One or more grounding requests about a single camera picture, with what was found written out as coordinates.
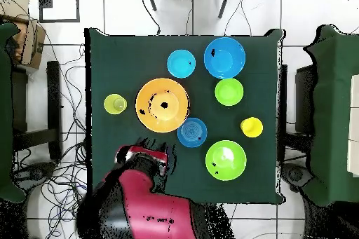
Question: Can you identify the small green bowl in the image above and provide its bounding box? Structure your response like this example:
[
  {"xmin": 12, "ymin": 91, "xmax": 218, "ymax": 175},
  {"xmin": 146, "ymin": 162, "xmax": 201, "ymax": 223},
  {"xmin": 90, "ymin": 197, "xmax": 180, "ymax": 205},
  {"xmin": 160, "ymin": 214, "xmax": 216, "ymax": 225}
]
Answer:
[{"xmin": 214, "ymin": 77, "xmax": 245, "ymax": 107}]

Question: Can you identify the large blue bowl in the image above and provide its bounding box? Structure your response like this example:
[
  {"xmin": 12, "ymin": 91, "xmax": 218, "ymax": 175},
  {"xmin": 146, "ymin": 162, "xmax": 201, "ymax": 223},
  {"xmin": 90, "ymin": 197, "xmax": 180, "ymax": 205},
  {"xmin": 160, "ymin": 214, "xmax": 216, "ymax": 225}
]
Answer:
[{"xmin": 203, "ymin": 36, "xmax": 247, "ymax": 80}]

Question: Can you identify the tangle of floor cables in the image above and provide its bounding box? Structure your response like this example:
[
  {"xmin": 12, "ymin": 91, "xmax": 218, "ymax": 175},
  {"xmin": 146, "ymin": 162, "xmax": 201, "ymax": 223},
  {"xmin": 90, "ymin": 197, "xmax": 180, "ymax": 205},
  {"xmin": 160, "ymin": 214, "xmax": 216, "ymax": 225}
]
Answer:
[{"xmin": 12, "ymin": 34, "xmax": 88, "ymax": 239}]

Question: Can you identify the translucent yellow-green cup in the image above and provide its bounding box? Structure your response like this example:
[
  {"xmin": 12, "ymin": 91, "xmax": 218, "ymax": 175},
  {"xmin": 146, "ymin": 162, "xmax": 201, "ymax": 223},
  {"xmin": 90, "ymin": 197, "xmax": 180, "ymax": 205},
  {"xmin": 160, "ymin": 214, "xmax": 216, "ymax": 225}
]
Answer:
[{"xmin": 103, "ymin": 93, "xmax": 128, "ymax": 116}]

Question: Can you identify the large green bowl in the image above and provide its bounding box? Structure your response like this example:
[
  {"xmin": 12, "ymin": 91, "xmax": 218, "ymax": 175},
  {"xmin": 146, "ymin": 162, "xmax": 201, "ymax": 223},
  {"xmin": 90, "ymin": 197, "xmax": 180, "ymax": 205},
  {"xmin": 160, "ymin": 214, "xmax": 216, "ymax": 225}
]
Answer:
[{"xmin": 205, "ymin": 139, "xmax": 248, "ymax": 182}]

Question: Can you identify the dark green tablecloth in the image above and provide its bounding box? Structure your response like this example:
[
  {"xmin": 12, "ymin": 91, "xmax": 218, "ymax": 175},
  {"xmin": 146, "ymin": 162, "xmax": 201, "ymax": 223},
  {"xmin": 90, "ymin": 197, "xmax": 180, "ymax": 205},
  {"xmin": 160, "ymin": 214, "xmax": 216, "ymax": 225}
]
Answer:
[{"xmin": 83, "ymin": 27, "xmax": 287, "ymax": 206}]

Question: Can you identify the white box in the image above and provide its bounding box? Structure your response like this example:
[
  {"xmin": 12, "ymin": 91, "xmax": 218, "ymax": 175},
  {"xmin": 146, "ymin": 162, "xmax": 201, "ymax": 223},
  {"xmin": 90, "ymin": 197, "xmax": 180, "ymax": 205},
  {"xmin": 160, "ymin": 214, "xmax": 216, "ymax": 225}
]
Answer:
[{"xmin": 347, "ymin": 74, "xmax": 359, "ymax": 178}]

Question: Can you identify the small cyan bowl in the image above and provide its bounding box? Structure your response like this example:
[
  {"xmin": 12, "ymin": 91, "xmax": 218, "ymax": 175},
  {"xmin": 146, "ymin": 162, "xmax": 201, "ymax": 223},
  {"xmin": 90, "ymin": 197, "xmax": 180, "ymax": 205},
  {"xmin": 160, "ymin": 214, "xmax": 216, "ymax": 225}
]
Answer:
[{"xmin": 166, "ymin": 48, "xmax": 197, "ymax": 79}]

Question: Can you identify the green cloth covered table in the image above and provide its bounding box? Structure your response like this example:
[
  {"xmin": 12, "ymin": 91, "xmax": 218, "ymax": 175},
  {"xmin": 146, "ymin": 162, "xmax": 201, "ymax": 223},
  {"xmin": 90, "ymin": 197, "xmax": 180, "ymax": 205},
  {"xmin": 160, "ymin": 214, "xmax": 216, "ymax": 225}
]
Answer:
[
  {"xmin": 302, "ymin": 24, "xmax": 359, "ymax": 207},
  {"xmin": 0, "ymin": 21, "xmax": 27, "ymax": 203}
]

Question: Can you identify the brown cardboard box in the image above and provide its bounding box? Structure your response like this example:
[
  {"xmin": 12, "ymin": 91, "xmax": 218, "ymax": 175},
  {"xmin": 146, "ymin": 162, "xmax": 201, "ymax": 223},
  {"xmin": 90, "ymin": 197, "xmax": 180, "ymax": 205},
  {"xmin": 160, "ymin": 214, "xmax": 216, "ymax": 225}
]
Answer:
[{"xmin": 0, "ymin": 0, "xmax": 47, "ymax": 70}]

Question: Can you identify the small ribbed blue bowl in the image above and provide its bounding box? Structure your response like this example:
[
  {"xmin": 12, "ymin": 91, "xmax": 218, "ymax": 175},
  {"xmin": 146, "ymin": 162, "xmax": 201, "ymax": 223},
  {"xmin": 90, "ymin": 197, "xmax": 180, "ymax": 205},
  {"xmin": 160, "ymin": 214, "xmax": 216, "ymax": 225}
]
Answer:
[{"xmin": 177, "ymin": 117, "xmax": 208, "ymax": 149}]

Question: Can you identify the dark grey base foot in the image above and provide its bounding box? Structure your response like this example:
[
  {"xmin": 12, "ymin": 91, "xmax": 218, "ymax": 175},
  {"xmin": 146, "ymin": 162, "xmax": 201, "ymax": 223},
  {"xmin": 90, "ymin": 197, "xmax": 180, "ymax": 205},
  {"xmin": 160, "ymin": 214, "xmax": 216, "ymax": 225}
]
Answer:
[
  {"xmin": 280, "ymin": 162, "xmax": 314, "ymax": 193},
  {"xmin": 12, "ymin": 161, "xmax": 57, "ymax": 192}
]

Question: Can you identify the opaque yellow cup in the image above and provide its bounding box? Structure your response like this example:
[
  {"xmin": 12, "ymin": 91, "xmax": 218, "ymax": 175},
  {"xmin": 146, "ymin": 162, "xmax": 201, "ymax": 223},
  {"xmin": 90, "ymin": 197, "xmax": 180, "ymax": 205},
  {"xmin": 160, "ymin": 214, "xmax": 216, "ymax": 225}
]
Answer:
[{"xmin": 240, "ymin": 116, "xmax": 264, "ymax": 139}]

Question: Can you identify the black square floor frame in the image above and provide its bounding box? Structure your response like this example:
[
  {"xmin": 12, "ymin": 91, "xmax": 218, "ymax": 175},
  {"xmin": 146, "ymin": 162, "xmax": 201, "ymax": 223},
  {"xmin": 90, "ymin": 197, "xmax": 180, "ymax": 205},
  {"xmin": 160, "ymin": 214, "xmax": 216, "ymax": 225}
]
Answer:
[{"xmin": 38, "ymin": 0, "xmax": 81, "ymax": 23}]

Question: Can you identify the black camera tripod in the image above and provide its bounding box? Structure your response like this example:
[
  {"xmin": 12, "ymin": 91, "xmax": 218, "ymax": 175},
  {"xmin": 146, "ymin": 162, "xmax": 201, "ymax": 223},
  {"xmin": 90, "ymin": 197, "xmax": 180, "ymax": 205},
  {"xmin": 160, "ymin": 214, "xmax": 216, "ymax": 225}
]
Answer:
[{"xmin": 144, "ymin": 0, "xmax": 233, "ymax": 19}]

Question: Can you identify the large orange bowl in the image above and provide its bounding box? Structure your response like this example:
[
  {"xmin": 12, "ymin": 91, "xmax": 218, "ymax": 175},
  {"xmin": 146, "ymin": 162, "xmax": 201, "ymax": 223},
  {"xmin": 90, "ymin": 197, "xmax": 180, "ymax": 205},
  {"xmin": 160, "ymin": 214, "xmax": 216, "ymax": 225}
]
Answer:
[{"xmin": 135, "ymin": 77, "xmax": 191, "ymax": 134}]

